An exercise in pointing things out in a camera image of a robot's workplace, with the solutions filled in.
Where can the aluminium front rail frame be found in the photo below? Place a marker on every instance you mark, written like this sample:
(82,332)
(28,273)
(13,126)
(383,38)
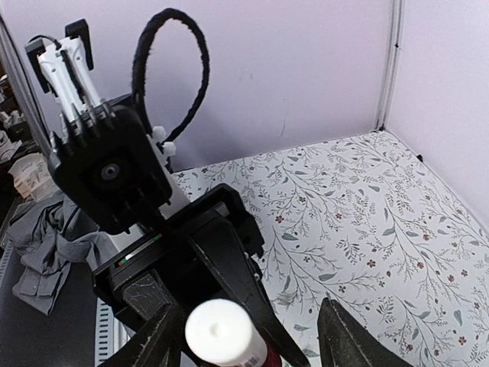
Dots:
(110,334)

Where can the aluminium corner post left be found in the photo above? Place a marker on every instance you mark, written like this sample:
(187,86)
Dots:
(391,62)

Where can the grey sleeved forearm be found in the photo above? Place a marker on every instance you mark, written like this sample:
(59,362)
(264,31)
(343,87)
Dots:
(50,236)

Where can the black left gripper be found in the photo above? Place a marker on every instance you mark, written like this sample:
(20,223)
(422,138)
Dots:
(211,253)

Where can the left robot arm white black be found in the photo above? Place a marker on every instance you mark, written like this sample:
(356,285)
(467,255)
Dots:
(62,67)

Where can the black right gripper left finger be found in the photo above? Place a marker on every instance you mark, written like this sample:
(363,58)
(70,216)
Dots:
(158,343)

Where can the red nail polish bottle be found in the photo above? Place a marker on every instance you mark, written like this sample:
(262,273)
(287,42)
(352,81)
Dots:
(273,357)

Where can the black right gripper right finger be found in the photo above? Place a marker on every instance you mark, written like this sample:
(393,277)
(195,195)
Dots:
(343,341)

